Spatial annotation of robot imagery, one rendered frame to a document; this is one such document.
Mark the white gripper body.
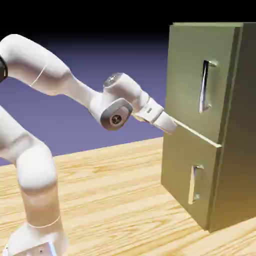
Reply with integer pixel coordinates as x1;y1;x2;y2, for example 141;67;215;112
132;110;178;135

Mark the large olive cabinet door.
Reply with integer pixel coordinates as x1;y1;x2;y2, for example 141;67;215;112
163;22;244;147

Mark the small olive cabinet door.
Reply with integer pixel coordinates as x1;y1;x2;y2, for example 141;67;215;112
160;127;223;231

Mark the olive green cabinet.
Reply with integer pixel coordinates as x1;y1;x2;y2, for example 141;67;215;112
160;21;256;234

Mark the long silver door handle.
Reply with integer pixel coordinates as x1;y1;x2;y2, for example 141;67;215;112
197;59;219;114

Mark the short silver door handle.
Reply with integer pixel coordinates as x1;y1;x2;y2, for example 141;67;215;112
188;164;205;205

